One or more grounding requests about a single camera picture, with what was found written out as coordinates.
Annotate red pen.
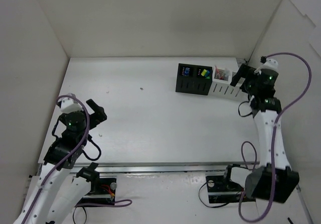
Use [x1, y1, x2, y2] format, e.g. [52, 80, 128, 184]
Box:
[214, 68, 230, 81]

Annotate yellow highlighter marker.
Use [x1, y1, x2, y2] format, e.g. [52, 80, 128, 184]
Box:
[201, 69, 209, 77]

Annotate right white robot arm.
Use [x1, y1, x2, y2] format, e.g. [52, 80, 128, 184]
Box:
[222, 64, 299, 203]

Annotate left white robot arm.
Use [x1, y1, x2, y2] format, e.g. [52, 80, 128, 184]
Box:
[15, 94, 107, 223]

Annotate white divided organizer box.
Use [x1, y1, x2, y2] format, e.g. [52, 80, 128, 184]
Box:
[208, 65, 247, 102]

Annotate black divided organizer box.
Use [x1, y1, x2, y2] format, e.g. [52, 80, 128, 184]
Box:
[176, 63, 213, 95]

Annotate blue item left compartment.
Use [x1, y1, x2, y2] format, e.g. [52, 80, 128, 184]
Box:
[184, 68, 190, 76]

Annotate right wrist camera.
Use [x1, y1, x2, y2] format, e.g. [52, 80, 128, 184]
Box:
[254, 56, 279, 74]

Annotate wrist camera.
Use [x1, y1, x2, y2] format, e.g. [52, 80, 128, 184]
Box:
[254, 56, 279, 74]
[56, 93, 82, 114]

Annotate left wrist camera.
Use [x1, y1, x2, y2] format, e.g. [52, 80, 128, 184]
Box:
[56, 93, 82, 114]

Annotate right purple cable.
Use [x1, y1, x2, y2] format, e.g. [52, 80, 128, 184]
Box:
[238, 52, 312, 222]

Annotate purple cable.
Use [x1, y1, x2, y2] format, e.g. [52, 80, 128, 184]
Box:
[16, 94, 133, 224]
[238, 52, 312, 222]

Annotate aluminium rail frame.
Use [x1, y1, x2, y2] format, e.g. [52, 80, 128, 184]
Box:
[36, 57, 301, 192]

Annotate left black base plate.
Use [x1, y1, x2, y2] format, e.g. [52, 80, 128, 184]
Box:
[77, 176, 117, 207]

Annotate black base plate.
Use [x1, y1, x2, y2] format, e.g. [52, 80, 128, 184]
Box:
[198, 175, 244, 208]
[77, 176, 117, 207]

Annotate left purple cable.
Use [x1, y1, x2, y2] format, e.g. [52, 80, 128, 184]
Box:
[16, 94, 133, 224]

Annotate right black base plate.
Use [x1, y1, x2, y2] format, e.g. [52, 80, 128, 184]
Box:
[198, 175, 244, 208]

